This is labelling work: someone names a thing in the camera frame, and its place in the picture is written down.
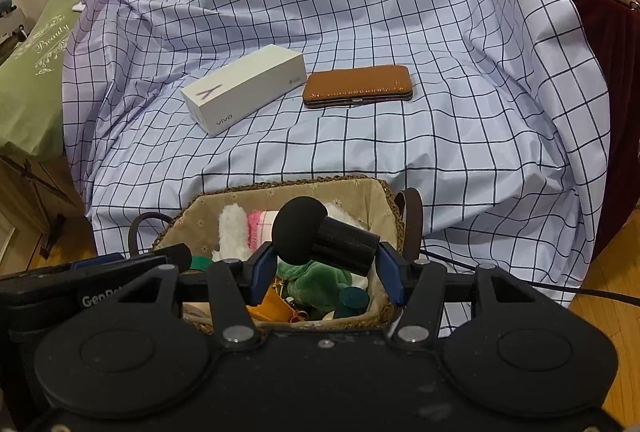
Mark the woven basket with beige liner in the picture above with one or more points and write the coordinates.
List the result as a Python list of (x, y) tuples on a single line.
[(372, 202)]

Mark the black foam microphone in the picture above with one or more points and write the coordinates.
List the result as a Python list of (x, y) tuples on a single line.
[(300, 229)]

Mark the green and white plush vegetable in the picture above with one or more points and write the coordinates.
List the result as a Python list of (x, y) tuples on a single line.
[(320, 284)]

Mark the orange fabric pouch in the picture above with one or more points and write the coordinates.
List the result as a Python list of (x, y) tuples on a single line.
[(272, 304)]

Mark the green printed cushion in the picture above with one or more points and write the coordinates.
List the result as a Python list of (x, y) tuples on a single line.
[(30, 101)]

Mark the pink and white rolled towel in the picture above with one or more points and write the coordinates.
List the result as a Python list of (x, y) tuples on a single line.
[(260, 224)]

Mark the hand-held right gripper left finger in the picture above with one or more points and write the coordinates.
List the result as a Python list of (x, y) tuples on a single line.
[(262, 272)]

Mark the brown leather case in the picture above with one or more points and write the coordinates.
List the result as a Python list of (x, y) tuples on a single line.
[(355, 84)]

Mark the green tape roll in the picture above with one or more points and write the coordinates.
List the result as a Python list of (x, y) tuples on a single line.
[(200, 263)]

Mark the white cardboard box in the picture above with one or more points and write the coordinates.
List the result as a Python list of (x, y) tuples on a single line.
[(240, 81)]

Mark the grey metal appliance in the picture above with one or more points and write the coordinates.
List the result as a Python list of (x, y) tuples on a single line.
[(10, 31)]

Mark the white plush dog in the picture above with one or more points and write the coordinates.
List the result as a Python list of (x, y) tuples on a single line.
[(232, 232)]

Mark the white flat item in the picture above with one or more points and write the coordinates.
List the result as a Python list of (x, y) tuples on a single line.
[(82, 5)]

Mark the black metal stand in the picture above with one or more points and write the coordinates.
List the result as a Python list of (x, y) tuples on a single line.
[(55, 232)]

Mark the checked lilac sheet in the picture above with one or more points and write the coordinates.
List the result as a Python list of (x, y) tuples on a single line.
[(350, 146)]

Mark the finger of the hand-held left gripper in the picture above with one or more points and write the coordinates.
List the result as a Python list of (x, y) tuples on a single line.
[(175, 257)]

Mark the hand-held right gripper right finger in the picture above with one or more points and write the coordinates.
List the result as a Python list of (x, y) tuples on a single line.
[(392, 277)]

